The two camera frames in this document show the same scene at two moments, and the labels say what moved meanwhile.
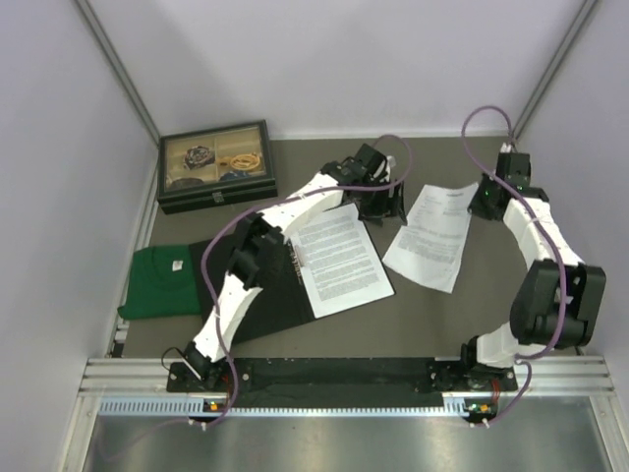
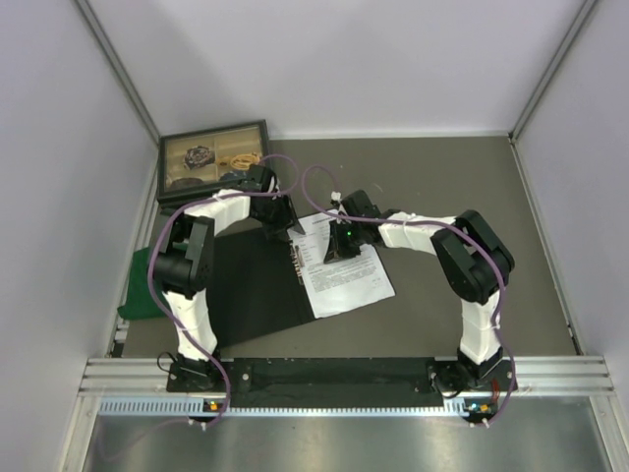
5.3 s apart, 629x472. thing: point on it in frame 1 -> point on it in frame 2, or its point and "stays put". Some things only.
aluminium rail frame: [586, 378] stays put
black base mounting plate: [399, 379] stays put
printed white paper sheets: [429, 246] -> [341, 284]
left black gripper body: [376, 204] -> [276, 215]
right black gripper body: [480, 203] -> [350, 239]
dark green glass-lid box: [215, 167] stays put
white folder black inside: [282, 304] stays put
